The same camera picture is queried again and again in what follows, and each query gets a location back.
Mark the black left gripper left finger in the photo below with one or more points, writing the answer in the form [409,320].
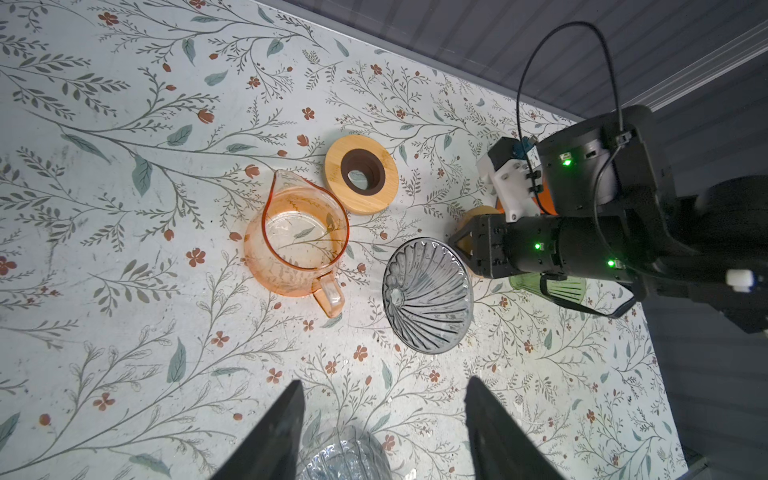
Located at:
[271,450]

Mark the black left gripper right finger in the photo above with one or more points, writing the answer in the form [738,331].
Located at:
[499,448]

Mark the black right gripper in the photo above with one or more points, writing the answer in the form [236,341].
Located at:
[568,246]

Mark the green glass dripper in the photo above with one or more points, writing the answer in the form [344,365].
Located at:
[571,289]

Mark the grey glass carafe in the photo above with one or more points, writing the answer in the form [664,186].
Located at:
[350,453]

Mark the bamboo ring holder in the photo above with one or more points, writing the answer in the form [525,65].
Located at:
[362,174]
[474,239]

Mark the orange glass carafe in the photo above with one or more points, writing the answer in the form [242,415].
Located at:
[294,244]

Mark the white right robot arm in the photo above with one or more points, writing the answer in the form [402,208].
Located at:
[618,217]

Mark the orange coffee filter pack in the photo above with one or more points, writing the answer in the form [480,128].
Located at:
[544,196]

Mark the grey glass dripper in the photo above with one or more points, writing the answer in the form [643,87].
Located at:
[427,296]

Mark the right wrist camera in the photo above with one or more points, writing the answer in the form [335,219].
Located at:
[503,167]

